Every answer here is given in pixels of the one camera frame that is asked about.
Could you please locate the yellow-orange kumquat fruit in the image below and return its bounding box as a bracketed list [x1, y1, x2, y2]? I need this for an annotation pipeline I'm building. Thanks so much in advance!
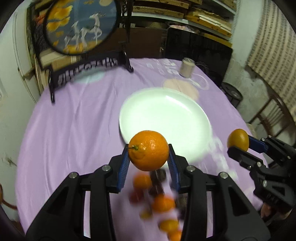
[227, 128, 249, 151]

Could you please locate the smooth orange fruit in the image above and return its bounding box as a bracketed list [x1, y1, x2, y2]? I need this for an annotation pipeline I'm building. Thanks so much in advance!
[152, 194, 176, 213]
[159, 219, 182, 241]

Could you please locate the red tomato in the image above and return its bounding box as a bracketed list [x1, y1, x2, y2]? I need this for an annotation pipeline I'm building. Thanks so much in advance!
[129, 190, 144, 204]

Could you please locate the small stemmed mandarin orange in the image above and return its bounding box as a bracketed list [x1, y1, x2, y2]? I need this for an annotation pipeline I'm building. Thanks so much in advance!
[128, 131, 169, 171]

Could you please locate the right human hand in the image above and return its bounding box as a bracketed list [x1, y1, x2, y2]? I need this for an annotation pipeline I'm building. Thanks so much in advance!
[260, 203, 292, 225]

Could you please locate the wooden chair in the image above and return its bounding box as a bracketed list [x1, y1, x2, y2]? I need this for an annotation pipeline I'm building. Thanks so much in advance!
[248, 94, 295, 138]

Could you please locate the black round stool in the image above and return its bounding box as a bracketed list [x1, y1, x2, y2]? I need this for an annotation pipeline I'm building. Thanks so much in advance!
[220, 82, 243, 108]

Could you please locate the white oval plate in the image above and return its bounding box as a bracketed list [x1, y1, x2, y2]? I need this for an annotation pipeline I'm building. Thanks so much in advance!
[119, 87, 212, 163]

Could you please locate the purple printed tablecloth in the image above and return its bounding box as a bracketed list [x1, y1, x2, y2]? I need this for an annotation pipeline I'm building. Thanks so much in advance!
[16, 58, 262, 231]

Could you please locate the beige beverage can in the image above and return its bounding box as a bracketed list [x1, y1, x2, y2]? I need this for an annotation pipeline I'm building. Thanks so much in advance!
[179, 57, 195, 78]

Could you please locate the wooden shelf with boards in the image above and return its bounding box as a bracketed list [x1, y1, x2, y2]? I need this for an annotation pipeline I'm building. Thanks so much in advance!
[132, 0, 238, 48]

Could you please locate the round painted deer screen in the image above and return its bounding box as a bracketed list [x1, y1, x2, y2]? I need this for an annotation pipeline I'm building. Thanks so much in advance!
[28, 0, 135, 103]

